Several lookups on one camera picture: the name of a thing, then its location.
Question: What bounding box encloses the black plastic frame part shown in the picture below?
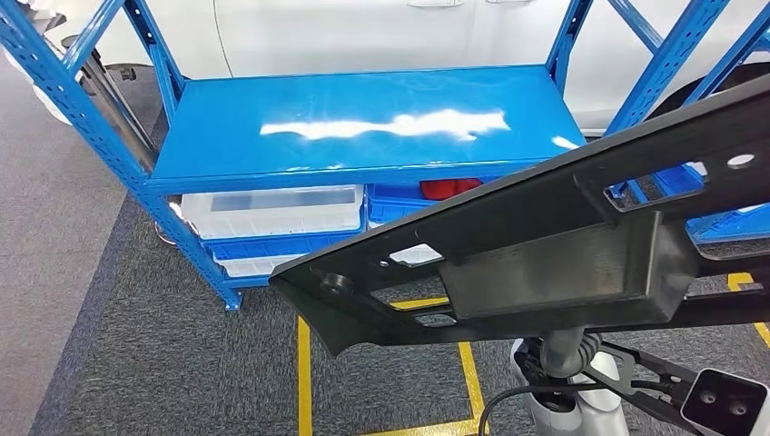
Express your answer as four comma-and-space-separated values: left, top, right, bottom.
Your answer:
269, 73, 770, 357

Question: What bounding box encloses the red plastic part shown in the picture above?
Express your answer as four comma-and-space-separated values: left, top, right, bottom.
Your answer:
419, 177, 486, 202

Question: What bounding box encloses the yellow floor tape square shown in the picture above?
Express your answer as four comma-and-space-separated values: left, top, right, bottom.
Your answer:
296, 296, 489, 436

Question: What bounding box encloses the white car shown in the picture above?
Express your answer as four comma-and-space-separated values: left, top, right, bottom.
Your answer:
0, 0, 770, 136

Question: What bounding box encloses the black tripod stand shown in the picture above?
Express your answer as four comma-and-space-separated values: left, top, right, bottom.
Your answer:
60, 33, 161, 173

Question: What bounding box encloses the yellow floor tape strip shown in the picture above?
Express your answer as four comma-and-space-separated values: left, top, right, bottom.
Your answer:
726, 272, 770, 351

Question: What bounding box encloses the black cable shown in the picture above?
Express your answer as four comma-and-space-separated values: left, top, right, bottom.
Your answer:
478, 381, 687, 436

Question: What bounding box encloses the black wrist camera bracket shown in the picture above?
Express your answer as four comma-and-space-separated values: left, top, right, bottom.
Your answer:
580, 340, 705, 434

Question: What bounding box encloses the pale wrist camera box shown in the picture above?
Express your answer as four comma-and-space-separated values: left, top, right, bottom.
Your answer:
679, 368, 770, 436

